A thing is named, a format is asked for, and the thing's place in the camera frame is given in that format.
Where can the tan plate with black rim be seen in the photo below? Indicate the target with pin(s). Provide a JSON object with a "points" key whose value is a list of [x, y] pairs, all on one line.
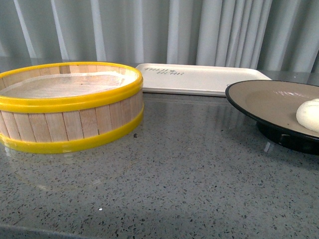
{"points": [[273, 105]]}

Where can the white steamed bun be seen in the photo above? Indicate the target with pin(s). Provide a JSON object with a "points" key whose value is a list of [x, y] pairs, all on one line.
{"points": [[308, 115]]}

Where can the cream bear-print serving tray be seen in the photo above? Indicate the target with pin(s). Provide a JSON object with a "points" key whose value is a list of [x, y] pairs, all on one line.
{"points": [[193, 79]]}

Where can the bamboo steamer with yellow bands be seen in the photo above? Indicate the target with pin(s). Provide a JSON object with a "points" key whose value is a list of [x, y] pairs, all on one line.
{"points": [[71, 106]]}

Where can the grey pleated curtain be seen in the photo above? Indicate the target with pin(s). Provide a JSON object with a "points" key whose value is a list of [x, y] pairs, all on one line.
{"points": [[277, 35]]}

